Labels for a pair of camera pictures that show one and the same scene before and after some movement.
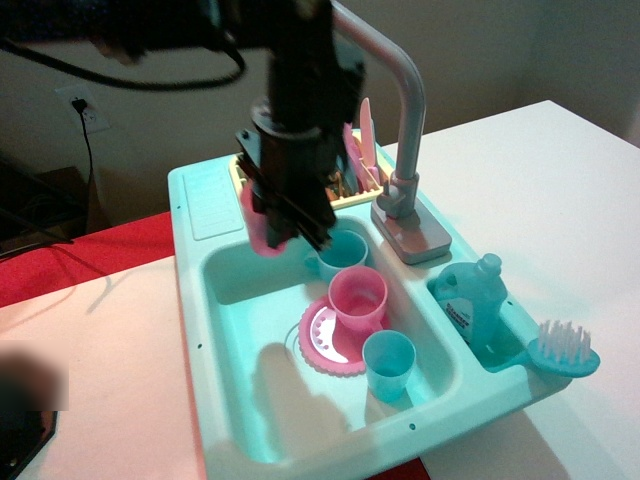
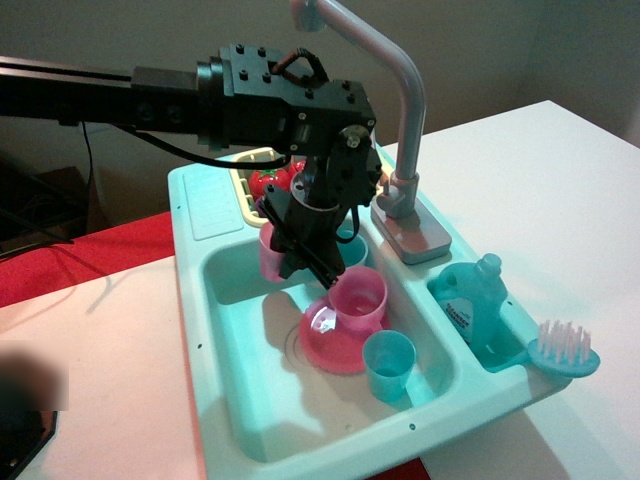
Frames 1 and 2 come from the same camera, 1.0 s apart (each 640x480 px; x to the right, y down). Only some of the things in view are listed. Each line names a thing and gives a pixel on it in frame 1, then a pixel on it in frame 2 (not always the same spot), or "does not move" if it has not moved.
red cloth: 50,268 does not move
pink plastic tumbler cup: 257,224 to 270,259
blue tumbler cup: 388,356 does not move
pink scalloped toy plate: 329,345 does not move
